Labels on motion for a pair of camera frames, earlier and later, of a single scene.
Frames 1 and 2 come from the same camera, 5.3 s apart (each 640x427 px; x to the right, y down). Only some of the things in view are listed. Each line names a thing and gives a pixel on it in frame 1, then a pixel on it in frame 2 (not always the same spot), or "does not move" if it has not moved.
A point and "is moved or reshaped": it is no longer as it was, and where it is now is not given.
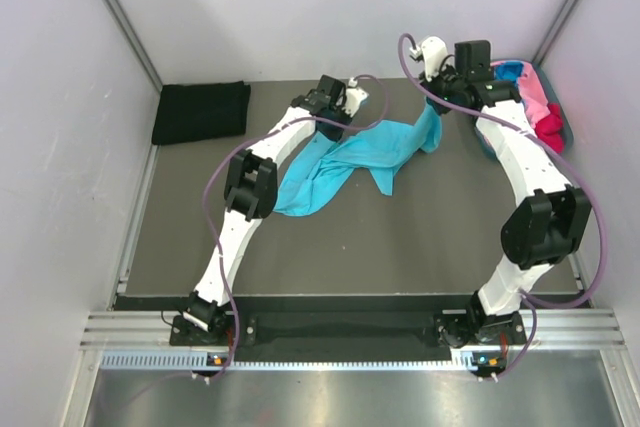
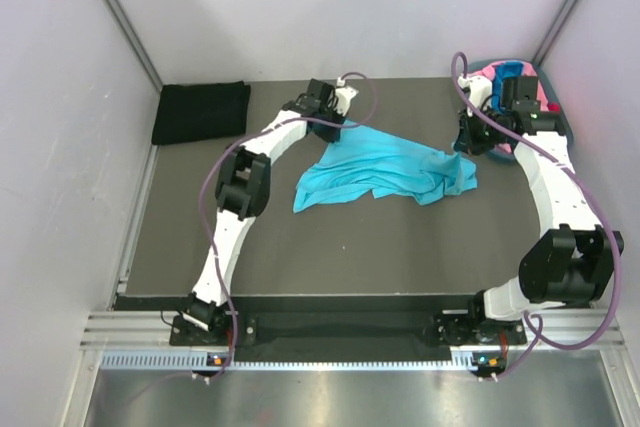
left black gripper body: (338, 115) does not move
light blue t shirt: (323, 167) is moved or reshaped
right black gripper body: (445, 84) -> (480, 136)
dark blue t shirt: (509, 70) does not move
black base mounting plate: (348, 336) does not move
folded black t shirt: (198, 110) does not move
